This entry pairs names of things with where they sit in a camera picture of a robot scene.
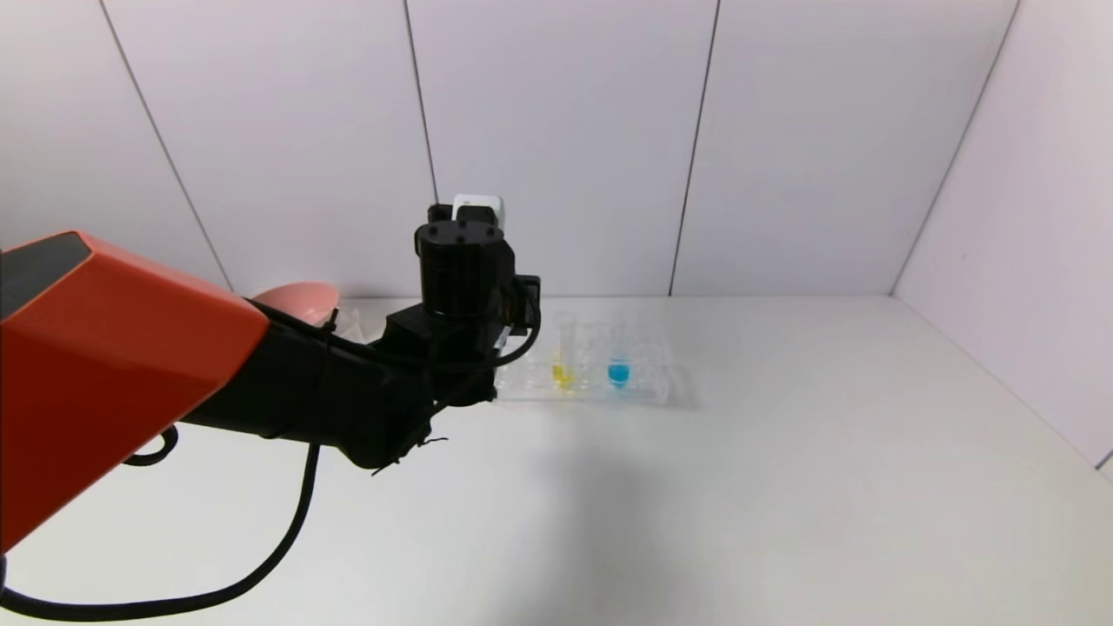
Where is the clear acrylic test tube rack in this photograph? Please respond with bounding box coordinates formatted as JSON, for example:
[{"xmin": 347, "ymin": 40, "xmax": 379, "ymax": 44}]
[{"xmin": 496, "ymin": 317, "xmax": 676, "ymax": 406}]

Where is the test tube with blue pigment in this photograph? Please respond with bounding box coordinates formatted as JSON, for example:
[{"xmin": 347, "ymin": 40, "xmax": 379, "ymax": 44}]
[{"xmin": 607, "ymin": 315, "xmax": 632, "ymax": 389}]

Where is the test tube with yellow pigment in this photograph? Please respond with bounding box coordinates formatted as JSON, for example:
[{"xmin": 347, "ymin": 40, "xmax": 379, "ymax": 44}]
[{"xmin": 552, "ymin": 313, "xmax": 577, "ymax": 390}]

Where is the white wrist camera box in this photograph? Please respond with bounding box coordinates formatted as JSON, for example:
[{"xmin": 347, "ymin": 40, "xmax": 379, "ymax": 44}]
[{"xmin": 452, "ymin": 195, "xmax": 505, "ymax": 229}]

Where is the black camera cable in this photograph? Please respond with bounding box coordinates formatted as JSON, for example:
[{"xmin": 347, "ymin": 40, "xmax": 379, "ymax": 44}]
[{"xmin": 487, "ymin": 274, "xmax": 544, "ymax": 370}]

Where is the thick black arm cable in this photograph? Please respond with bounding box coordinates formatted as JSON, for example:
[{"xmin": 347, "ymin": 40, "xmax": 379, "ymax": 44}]
[{"xmin": 0, "ymin": 442, "xmax": 323, "ymax": 623}]

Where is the pink bowl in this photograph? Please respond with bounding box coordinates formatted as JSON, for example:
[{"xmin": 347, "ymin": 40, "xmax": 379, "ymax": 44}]
[{"xmin": 252, "ymin": 281, "xmax": 340, "ymax": 328}]

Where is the clear glass beaker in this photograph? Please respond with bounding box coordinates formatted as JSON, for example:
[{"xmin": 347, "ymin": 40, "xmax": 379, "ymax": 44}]
[{"xmin": 335, "ymin": 300, "xmax": 388, "ymax": 345}]

